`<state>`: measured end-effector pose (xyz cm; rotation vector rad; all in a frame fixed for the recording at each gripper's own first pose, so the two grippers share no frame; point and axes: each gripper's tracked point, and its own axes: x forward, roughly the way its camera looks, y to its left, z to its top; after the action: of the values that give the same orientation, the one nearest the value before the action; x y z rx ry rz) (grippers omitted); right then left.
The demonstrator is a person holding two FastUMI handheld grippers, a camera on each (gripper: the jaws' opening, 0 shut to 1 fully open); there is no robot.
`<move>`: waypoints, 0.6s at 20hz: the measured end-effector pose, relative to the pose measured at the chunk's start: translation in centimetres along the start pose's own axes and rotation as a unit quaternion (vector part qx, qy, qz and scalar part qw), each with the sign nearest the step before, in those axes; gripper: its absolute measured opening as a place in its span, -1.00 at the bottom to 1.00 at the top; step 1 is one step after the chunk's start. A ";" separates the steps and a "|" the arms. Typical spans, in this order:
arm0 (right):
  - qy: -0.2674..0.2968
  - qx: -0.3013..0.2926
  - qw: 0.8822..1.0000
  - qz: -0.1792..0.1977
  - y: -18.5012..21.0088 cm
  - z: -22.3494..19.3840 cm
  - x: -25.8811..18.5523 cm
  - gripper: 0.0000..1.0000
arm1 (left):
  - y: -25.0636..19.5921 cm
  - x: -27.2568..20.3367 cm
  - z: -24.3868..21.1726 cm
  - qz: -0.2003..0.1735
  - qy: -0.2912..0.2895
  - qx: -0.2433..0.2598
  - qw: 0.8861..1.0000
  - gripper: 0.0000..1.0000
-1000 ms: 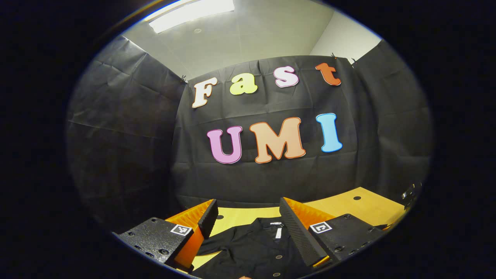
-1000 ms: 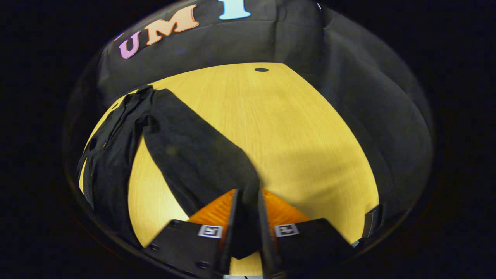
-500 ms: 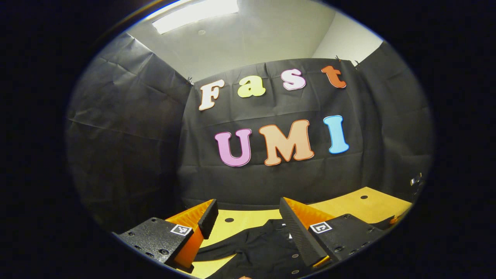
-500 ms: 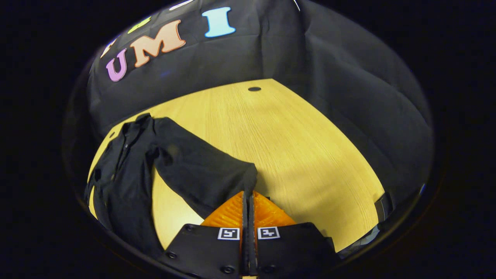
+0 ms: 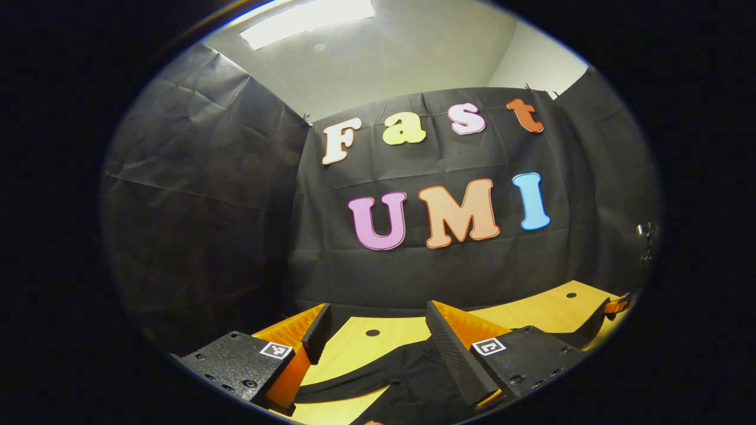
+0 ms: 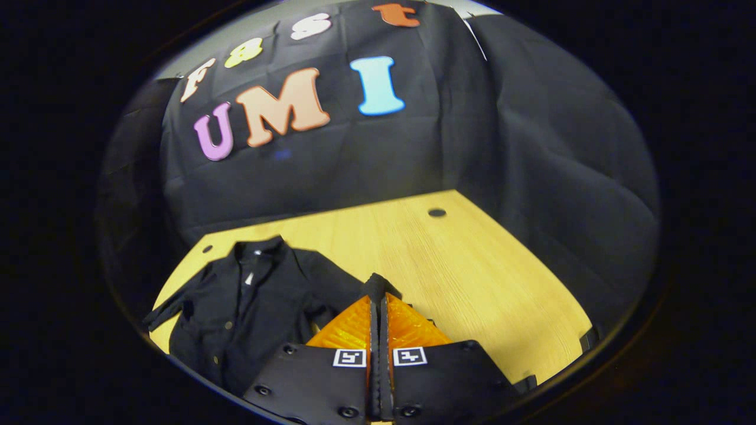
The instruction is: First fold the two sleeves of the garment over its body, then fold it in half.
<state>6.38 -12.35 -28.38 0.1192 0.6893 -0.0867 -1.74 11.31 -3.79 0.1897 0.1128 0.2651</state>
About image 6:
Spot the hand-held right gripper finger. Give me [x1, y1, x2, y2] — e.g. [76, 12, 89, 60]
[379, 289, 523, 423]
[243, 289, 380, 423]

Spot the black buttoned jacket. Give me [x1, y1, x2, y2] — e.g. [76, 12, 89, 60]
[142, 236, 403, 397]

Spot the black backdrop cloth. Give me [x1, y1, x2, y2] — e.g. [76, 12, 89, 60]
[97, 0, 661, 337]

